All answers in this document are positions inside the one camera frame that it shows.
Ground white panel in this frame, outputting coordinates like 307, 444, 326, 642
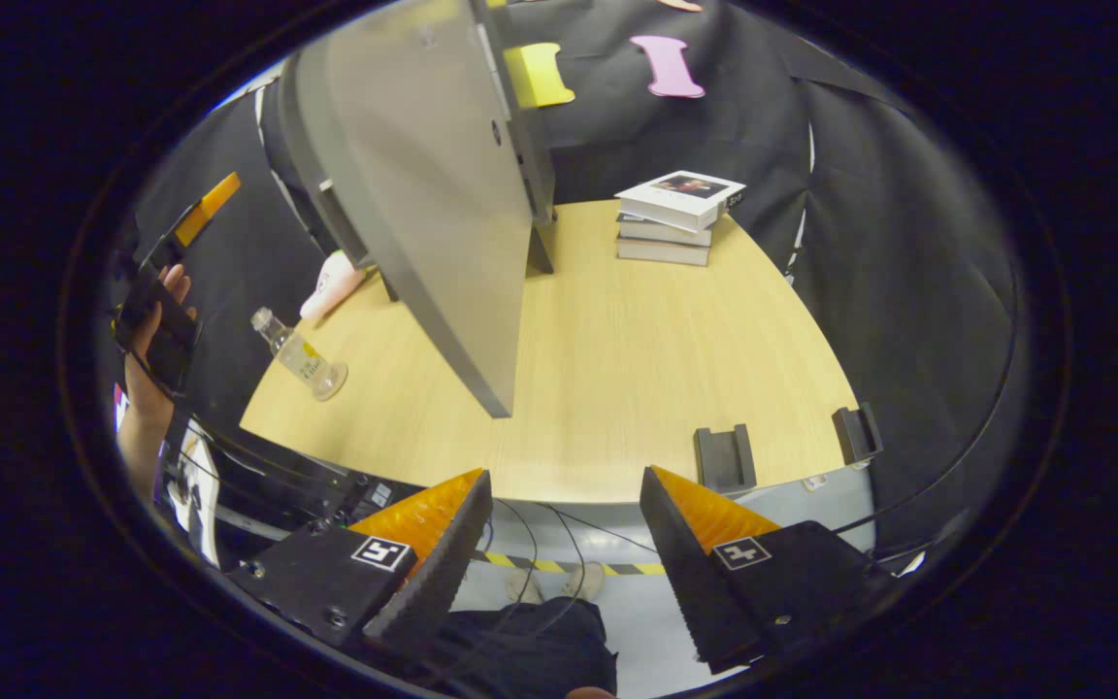
163, 427, 222, 569

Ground clear glass bottle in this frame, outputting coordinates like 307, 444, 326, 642
250, 307, 348, 402

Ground black equipment under table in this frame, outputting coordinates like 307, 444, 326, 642
181, 413, 429, 545

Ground white photo cover book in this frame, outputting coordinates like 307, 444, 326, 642
614, 171, 746, 234

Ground black backdrop cloth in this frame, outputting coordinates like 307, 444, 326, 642
127, 0, 1031, 554

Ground person's dark trousers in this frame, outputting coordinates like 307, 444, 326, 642
394, 597, 618, 699

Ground dark cover book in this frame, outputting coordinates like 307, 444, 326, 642
617, 216, 715, 249
615, 238, 712, 268

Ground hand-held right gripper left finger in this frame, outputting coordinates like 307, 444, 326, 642
227, 469, 495, 653

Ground pink plush toy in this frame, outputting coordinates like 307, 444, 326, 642
299, 250, 366, 323

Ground yellow black floor tape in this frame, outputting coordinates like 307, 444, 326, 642
472, 551, 667, 577

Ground black u-shaped holder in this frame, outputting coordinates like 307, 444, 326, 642
695, 424, 757, 493
833, 403, 882, 465

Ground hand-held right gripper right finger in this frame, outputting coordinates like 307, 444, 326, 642
639, 466, 897, 677

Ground white shoe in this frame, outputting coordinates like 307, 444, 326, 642
564, 563, 608, 601

